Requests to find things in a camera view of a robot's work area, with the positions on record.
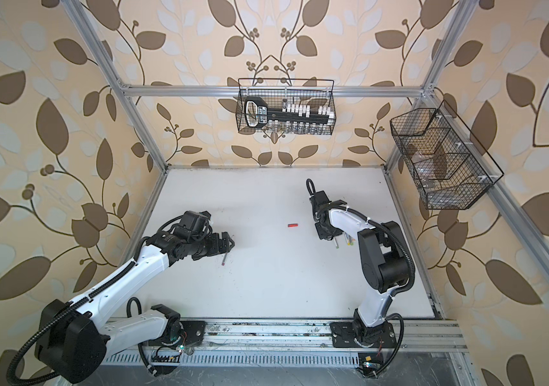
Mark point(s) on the black white tool in basket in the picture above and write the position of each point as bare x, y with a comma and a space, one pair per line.
285, 115

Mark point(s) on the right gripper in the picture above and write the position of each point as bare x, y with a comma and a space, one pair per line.
322, 234

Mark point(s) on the aluminium cage frame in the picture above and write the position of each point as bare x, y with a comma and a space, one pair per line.
451, 97

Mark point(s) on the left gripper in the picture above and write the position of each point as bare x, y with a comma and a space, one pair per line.
217, 248

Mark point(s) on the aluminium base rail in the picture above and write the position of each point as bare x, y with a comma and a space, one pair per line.
314, 335

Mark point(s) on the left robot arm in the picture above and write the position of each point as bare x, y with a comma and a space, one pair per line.
75, 337

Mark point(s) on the side wire basket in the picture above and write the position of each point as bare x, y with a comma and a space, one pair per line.
450, 166

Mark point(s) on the back wire basket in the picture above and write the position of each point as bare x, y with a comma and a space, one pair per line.
313, 91

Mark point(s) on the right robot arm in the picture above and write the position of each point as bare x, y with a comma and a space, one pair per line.
386, 262

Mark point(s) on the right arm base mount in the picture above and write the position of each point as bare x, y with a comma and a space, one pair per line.
355, 334

